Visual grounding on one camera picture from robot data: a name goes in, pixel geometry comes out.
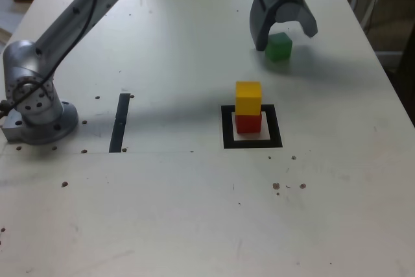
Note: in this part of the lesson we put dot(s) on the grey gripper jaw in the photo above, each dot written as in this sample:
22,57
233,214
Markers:
293,12
259,24

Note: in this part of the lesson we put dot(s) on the green cube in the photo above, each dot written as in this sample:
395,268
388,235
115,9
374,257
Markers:
280,48

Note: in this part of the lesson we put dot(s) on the yellow cube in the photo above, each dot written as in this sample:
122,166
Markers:
248,100

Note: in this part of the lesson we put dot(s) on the red cube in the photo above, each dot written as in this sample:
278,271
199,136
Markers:
248,124

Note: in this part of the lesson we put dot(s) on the black tape square outline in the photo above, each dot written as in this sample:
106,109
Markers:
227,131

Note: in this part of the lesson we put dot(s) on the black tape strip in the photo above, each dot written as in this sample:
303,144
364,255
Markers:
119,121

